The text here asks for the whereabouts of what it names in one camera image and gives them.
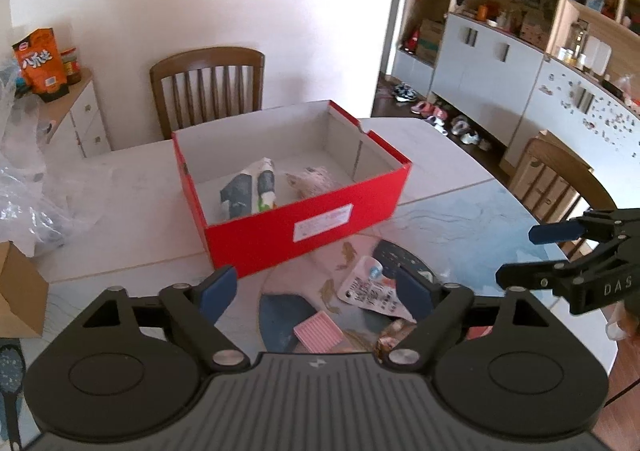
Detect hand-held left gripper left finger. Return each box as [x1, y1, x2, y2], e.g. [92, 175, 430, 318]
[80, 265, 251, 374]

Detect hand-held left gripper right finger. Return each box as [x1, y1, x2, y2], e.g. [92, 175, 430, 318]
[374, 263, 553, 374]

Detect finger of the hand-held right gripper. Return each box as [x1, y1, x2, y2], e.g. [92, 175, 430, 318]
[529, 208, 640, 259]
[495, 258, 581, 294]

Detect white printed pouch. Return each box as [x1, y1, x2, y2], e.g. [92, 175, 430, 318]
[336, 256, 418, 322]

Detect red cardboard shoe box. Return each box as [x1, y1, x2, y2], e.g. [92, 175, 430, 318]
[171, 100, 412, 279]

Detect pink ribbed box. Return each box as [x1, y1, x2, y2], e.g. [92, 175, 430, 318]
[293, 310, 346, 352]

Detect person's right hand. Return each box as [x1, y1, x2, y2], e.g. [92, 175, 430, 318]
[605, 298, 640, 342]

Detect brown snack packet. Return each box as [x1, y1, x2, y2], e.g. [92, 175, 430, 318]
[375, 318, 416, 362]

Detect wooden chair with cutout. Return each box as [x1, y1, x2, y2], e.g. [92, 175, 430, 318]
[510, 131, 621, 257]

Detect round fish print mat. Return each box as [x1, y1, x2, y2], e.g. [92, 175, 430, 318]
[257, 238, 441, 357]

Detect dark blue white packet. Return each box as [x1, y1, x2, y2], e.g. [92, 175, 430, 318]
[219, 171, 261, 222]

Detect green white packet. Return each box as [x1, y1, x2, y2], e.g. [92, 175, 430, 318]
[255, 157, 278, 212]

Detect doll face plush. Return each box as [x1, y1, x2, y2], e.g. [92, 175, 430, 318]
[285, 166, 335, 204]

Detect row of shoes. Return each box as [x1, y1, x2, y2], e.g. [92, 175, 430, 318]
[392, 83, 493, 152]

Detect white plastic container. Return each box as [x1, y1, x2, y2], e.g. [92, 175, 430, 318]
[585, 36, 612, 74]

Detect tall glass jar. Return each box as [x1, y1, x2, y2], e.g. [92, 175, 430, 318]
[567, 21, 591, 59]

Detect brown cardboard box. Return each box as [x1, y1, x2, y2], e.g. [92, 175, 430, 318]
[0, 241, 50, 339]

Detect clear plastic bags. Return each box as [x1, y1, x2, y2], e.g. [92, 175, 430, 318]
[0, 56, 116, 257]

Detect white drawer cabinet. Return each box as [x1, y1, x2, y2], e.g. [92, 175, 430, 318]
[30, 68, 113, 159]

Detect cardboard box on shelf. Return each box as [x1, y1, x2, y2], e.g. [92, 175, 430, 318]
[416, 20, 446, 64]

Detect wooden slat-back chair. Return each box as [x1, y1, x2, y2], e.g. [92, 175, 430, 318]
[149, 47, 266, 140]

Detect glass jar with red label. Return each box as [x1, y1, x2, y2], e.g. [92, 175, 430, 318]
[60, 47, 82, 86]

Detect orange snack bag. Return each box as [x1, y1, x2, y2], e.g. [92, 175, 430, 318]
[12, 27, 71, 96]

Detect white wall storage unit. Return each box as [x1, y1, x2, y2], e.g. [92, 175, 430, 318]
[390, 0, 640, 182]

